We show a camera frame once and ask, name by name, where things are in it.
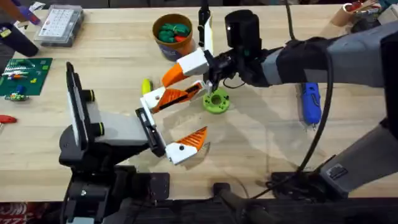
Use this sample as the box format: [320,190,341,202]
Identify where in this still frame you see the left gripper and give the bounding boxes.
[58,81,208,174]

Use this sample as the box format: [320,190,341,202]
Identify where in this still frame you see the yellow toy vegetable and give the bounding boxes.
[141,78,154,96]

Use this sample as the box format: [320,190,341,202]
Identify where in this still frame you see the blue electric screwdriver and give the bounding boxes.
[300,82,323,129]

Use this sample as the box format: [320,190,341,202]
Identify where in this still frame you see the green disc with holes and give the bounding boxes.
[202,88,231,115]

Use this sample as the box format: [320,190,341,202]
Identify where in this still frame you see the black upright right wrist plate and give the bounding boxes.
[198,0,215,56]

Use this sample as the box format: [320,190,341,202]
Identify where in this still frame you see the black upright wrist plate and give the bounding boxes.
[65,61,105,152]
[198,0,215,56]

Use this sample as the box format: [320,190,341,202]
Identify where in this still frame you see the black upright left wrist plate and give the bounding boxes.
[65,61,105,152]

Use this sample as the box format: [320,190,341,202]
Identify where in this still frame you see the clear plastic parts box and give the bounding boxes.
[33,4,85,48]

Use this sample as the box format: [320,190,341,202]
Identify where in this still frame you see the green board with blocks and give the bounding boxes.
[0,57,53,102]

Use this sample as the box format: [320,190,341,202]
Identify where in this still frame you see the heap of tools and tape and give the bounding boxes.
[329,0,398,32]

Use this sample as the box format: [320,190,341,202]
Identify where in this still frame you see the red printed box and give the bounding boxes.
[0,202,52,224]

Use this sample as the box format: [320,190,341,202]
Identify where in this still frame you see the black oblong object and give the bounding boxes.
[0,23,40,58]

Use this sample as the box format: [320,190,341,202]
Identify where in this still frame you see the black post foot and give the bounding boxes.
[212,182,249,224]

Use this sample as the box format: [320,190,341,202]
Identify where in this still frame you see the black hanging cable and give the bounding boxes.
[284,0,297,41]

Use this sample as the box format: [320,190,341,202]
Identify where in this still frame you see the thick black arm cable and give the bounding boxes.
[248,51,335,200]

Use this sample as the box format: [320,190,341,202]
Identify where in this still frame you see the black rail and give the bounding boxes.
[102,186,398,224]

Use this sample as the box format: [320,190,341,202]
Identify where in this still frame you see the red handled tool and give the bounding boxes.
[0,114,18,126]

